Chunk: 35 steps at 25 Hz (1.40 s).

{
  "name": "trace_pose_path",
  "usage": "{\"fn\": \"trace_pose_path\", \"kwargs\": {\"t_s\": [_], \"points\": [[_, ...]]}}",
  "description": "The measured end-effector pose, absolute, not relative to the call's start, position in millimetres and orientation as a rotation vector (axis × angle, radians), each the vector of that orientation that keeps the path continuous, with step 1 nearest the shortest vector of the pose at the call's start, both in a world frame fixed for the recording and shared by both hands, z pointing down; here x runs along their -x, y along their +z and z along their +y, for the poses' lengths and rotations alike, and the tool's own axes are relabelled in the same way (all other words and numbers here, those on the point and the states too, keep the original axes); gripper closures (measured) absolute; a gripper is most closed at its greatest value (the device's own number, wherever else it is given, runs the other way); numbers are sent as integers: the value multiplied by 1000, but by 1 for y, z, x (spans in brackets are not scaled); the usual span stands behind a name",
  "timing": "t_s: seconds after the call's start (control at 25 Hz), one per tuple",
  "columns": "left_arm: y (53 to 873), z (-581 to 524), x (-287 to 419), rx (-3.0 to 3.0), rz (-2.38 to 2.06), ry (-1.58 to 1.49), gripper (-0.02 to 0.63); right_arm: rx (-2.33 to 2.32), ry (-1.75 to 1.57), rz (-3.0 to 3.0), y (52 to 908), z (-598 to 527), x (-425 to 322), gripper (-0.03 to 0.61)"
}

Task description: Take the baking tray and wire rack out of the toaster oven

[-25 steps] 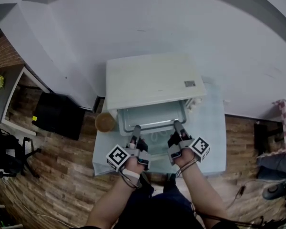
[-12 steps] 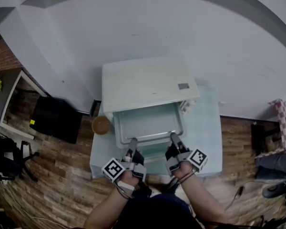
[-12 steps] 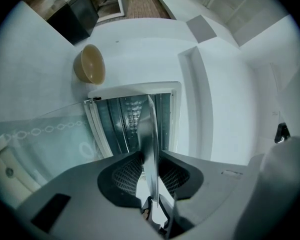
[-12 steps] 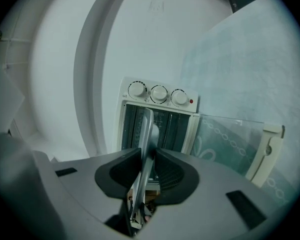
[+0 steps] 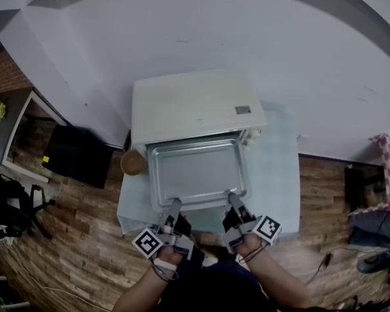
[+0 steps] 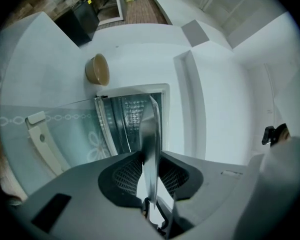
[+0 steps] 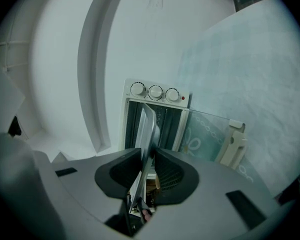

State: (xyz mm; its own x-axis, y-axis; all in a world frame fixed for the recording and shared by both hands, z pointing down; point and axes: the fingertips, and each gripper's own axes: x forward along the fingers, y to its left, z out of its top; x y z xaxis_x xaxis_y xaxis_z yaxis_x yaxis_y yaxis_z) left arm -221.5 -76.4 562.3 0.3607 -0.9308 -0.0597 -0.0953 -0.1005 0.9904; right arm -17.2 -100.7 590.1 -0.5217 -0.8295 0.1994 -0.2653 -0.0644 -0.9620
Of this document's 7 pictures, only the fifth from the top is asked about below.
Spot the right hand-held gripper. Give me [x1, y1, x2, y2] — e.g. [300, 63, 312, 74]
[221, 192, 283, 255]

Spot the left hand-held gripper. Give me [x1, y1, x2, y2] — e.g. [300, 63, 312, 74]
[131, 198, 196, 261]

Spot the silver baking tray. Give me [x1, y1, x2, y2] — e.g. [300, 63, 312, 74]
[146, 137, 253, 214]

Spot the person's left forearm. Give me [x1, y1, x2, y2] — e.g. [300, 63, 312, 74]
[112, 264, 179, 312]

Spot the person's right forearm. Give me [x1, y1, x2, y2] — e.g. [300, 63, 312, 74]
[243, 248, 313, 312]

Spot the white toaster oven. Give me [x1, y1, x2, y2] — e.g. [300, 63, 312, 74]
[131, 70, 269, 233]

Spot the person's right hand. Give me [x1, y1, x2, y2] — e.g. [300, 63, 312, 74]
[235, 234, 264, 258]

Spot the person's left hand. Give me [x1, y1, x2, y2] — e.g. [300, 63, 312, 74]
[155, 244, 185, 266]

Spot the white wristband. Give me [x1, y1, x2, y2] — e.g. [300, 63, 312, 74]
[153, 257, 179, 272]

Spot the brown wooden bowl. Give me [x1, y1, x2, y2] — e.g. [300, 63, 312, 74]
[120, 148, 148, 177]

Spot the person's dark clothing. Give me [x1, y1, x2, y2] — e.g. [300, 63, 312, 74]
[155, 245, 280, 312]

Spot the black cabinet with yellow sticker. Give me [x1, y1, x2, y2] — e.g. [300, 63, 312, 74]
[41, 123, 114, 190]

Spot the small black box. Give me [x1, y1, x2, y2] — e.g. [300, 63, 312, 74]
[344, 166, 386, 213]

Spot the black office chair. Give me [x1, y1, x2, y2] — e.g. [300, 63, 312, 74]
[0, 170, 57, 240]

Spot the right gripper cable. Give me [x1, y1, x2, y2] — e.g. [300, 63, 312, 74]
[235, 239, 264, 266]

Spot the black floor cable with adapter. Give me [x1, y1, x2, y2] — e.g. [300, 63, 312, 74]
[304, 247, 378, 285]

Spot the white floor cable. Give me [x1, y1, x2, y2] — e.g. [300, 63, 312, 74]
[6, 239, 111, 311]

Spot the grey desk with white frame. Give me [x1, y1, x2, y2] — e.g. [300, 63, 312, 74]
[0, 88, 69, 183]

